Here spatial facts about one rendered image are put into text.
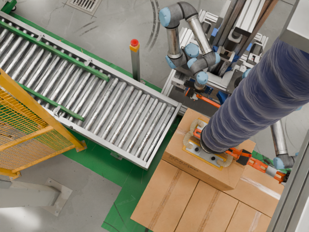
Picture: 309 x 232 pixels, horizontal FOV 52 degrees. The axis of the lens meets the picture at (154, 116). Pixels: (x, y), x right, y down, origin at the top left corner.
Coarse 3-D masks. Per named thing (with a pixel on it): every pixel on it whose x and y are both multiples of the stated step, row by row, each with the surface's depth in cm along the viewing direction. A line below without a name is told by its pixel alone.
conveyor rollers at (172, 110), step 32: (0, 64) 315; (32, 64) 316; (64, 64) 318; (32, 96) 308; (64, 96) 309; (96, 96) 310; (128, 96) 311; (96, 128) 302; (128, 128) 303; (160, 128) 304
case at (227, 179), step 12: (192, 120) 252; (204, 120) 252; (180, 132) 249; (168, 144) 246; (180, 144) 247; (240, 144) 248; (252, 144) 249; (168, 156) 258; (180, 156) 244; (192, 156) 245; (192, 168) 253; (204, 168) 242; (216, 168) 243; (228, 168) 243; (240, 168) 243; (204, 180) 275; (216, 180) 246; (228, 180) 241
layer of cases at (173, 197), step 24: (168, 168) 295; (264, 168) 297; (144, 192) 288; (168, 192) 289; (192, 192) 290; (216, 192) 290; (240, 192) 291; (264, 192) 292; (144, 216) 283; (168, 216) 284; (192, 216) 284; (216, 216) 285; (240, 216) 286; (264, 216) 286
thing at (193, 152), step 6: (192, 144) 245; (198, 144) 245; (186, 150) 244; (192, 150) 243; (198, 150) 241; (198, 156) 243; (210, 156) 243; (216, 156) 243; (210, 162) 242; (216, 162) 242; (222, 168) 241
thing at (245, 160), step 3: (240, 150) 233; (243, 150) 232; (249, 153) 232; (240, 156) 231; (243, 156) 231; (237, 159) 230; (240, 159) 231; (243, 159) 231; (246, 159) 231; (249, 159) 230; (240, 162) 231; (243, 162) 229; (246, 162) 230; (243, 165) 233
